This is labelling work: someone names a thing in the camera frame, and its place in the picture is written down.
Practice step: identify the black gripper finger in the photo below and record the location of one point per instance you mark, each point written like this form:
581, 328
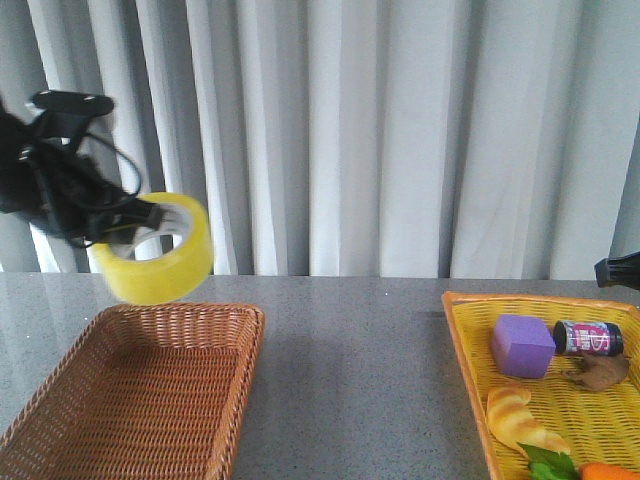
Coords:
620, 271
118, 234
146, 214

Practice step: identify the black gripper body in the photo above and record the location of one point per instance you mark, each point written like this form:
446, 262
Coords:
51, 185

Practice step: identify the yellow packing tape roll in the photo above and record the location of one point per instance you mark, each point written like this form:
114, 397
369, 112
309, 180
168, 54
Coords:
171, 275

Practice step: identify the small purple labelled bottle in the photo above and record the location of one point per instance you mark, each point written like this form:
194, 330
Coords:
595, 338

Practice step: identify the brown ginger root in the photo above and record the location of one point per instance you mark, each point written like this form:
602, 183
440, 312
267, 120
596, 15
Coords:
597, 373

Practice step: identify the purple foam cube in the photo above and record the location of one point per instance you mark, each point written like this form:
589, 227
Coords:
522, 346

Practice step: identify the yellow woven plastic basket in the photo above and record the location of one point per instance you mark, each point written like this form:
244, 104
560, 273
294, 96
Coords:
600, 427

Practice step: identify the brown wicker basket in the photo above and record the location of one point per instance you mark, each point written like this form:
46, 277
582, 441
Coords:
146, 392

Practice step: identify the toy croissant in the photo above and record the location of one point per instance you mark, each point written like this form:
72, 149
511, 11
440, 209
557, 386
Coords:
512, 423

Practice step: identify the orange toy carrot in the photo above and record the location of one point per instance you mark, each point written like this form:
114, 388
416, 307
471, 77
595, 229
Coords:
603, 471

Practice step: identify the green toy leaves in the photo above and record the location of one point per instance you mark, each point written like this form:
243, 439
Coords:
546, 464

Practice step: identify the white pleated curtain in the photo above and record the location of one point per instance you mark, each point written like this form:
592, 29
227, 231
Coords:
426, 139

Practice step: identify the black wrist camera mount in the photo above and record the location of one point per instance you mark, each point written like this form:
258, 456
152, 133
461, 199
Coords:
67, 115

